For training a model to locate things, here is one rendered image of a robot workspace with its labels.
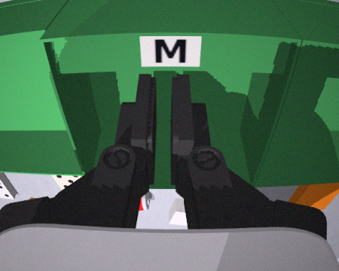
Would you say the red aa battery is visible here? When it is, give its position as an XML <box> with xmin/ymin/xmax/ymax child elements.
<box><xmin>139</xmin><ymin>194</ymin><xmax>150</xmax><ymax>211</ymax></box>

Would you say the orange rectangular block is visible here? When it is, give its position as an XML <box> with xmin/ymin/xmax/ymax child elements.
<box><xmin>288</xmin><ymin>182</ymin><xmax>339</xmax><ymax>210</ymax></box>

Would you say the green bin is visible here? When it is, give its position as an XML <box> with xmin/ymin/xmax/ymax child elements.
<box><xmin>0</xmin><ymin>0</ymin><xmax>339</xmax><ymax>189</ymax></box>

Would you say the white domino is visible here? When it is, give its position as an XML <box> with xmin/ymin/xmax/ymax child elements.
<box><xmin>0</xmin><ymin>172</ymin><xmax>16</xmax><ymax>199</ymax></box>
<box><xmin>52</xmin><ymin>175</ymin><xmax>81</xmax><ymax>190</ymax></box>

